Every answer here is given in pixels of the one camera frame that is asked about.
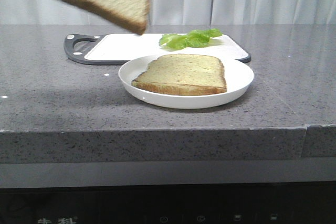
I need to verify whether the white round plate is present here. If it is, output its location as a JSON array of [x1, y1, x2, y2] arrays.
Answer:
[[118, 55, 254, 109]]

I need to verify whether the white curtain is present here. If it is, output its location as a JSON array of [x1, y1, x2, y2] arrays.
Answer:
[[1, 0, 335, 25]]

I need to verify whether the white grey cutting board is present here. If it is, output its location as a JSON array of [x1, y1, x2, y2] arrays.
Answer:
[[64, 34, 251, 66]]

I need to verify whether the black appliance front panel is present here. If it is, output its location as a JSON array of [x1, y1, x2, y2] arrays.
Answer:
[[1, 182, 335, 223]]

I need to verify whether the green lettuce leaf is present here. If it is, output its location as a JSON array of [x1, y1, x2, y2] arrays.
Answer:
[[159, 28, 223, 50]]

